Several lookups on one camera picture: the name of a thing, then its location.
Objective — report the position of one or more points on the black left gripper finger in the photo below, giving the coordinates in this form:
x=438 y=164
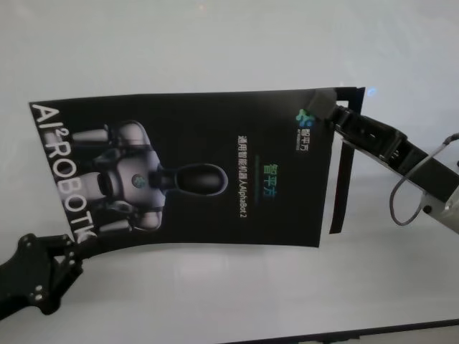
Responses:
x=85 y=244

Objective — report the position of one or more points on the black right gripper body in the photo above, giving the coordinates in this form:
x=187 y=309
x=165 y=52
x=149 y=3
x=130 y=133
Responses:
x=380 y=143

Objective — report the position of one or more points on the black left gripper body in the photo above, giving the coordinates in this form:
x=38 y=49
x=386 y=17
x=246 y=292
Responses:
x=36 y=272

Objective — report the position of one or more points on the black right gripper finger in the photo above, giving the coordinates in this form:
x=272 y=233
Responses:
x=321 y=104

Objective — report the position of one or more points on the black AI robotics poster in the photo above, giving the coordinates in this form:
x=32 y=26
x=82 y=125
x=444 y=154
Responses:
x=215 y=125

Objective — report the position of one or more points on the black tape frame outline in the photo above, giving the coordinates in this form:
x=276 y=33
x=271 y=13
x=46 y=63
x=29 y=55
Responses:
x=340 y=200

